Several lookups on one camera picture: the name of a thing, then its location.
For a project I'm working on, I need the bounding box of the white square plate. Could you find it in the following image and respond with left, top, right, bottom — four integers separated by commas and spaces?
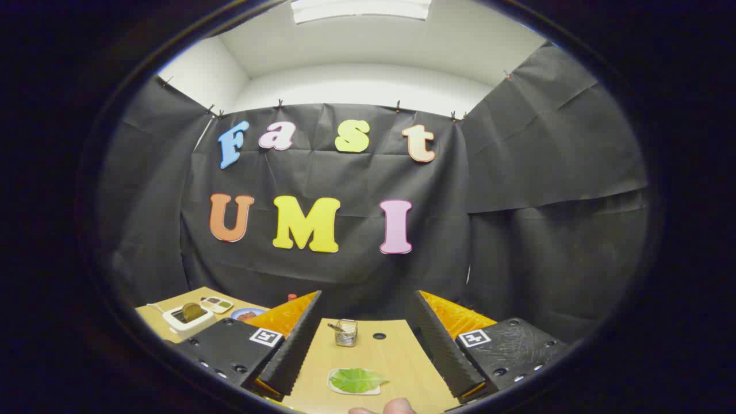
327, 368, 384, 396

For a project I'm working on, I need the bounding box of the white divided condiment tray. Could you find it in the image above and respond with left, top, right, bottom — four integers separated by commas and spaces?
200, 296, 234, 314

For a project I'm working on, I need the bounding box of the metal wire basket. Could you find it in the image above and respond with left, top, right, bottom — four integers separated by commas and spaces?
335, 319, 358, 347

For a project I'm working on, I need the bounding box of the white toaster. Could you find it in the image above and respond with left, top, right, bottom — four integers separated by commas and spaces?
163, 303, 217, 339

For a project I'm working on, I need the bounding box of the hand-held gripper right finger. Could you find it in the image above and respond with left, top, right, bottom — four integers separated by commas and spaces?
411, 290, 570, 403

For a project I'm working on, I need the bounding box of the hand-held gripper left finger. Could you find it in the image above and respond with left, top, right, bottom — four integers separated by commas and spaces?
171, 290, 323, 402

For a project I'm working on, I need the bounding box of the green lettuce leaf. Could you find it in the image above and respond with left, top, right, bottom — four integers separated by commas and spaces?
331, 369, 389, 394

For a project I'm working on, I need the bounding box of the ceiling light panel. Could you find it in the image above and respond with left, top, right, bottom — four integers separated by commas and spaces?
290, 0, 432, 25

